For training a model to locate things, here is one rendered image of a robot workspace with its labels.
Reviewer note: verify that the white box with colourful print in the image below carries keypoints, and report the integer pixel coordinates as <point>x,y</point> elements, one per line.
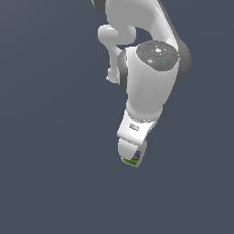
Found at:
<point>131,154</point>

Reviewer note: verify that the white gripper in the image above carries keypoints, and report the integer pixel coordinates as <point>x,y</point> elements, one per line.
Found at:
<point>134,128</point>

